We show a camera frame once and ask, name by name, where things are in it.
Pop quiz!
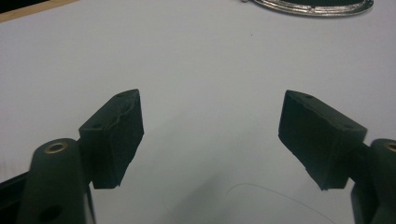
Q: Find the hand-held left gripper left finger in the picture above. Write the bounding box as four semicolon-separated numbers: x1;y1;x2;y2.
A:
78;89;145;190

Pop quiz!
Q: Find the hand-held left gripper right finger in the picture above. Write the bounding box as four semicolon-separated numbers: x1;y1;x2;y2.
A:
277;90;368;191

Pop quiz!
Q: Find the round silver-rimmed black object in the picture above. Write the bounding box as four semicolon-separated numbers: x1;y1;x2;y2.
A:
241;0;375;18

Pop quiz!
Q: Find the thin thread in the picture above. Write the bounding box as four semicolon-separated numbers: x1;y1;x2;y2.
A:
225;182;338;224

